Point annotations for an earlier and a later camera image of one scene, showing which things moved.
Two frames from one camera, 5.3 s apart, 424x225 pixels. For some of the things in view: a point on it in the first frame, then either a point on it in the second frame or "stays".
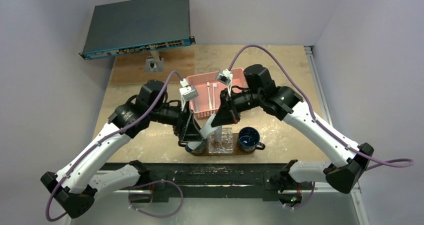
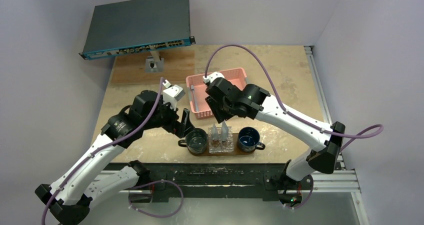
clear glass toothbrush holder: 225,146 stays
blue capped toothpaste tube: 205,131 to 224,131
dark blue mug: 248,140 stays
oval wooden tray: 236,151 stays
